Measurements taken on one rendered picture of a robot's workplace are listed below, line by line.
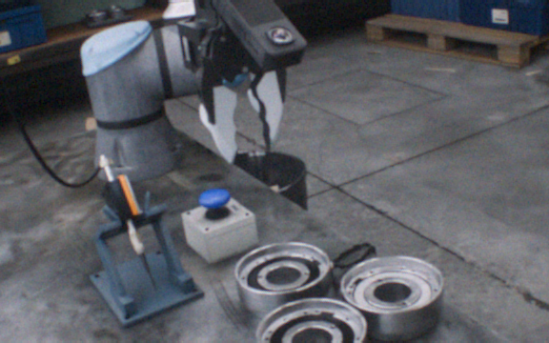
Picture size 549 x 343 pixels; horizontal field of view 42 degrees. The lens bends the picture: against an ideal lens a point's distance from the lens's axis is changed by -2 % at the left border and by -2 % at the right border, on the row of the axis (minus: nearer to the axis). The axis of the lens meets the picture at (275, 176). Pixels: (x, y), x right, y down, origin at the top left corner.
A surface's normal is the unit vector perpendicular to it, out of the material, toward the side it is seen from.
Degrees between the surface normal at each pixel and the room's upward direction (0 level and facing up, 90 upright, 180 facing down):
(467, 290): 0
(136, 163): 73
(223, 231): 90
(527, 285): 0
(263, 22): 32
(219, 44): 90
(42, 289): 0
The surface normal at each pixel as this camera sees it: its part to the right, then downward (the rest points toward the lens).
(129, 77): 0.21, 0.38
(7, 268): -0.12, -0.90
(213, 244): 0.50, 0.30
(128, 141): -0.03, 0.12
